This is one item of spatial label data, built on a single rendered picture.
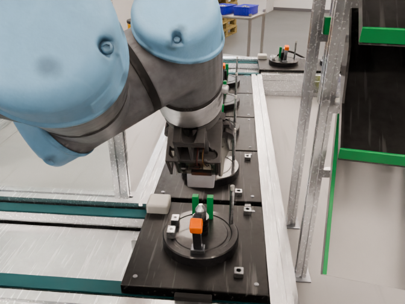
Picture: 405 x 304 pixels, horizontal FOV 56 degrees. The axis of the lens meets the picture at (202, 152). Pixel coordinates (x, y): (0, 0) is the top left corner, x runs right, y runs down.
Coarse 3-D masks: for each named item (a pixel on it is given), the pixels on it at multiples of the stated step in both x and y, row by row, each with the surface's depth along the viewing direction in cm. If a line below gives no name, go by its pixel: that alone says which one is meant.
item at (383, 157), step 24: (360, 48) 68; (384, 48) 68; (360, 72) 65; (384, 72) 64; (360, 96) 61; (384, 96) 61; (360, 120) 58; (384, 120) 58; (360, 144) 55; (384, 144) 55
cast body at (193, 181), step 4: (188, 176) 62; (192, 176) 62; (196, 176) 62; (200, 176) 62; (204, 176) 62; (208, 176) 62; (212, 176) 62; (188, 180) 62; (192, 180) 62; (196, 180) 62; (200, 180) 62; (204, 180) 62; (208, 180) 62; (212, 180) 62; (188, 184) 63; (192, 184) 63; (196, 184) 62; (200, 184) 62; (204, 184) 62; (208, 184) 62; (212, 184) 62
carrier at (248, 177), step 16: (240, 160) 100; (256, 160) 100; (160, 176) 93; (176, 176) 93; (224, 176) 89; (240, 176) 93; (256, 176) 93; (160, 192) 86; (176, 192) 86; (192, 192) 86; (208, 192) 86; (224, 192) 86; (256, 192) 86
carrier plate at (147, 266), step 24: (168, 216) 79; (240, 216) 79; (144, 240) 72; (240, 240) 72; (264, 240) 72; (144, 264) 66; (168, 264) 66; (240, 264) 66; (264, 264) 66; (144, 288) 62; (168, 288) 62; (192, 288) 62; (216, 288) 62; (240, 288) 62; (264, 288) 62
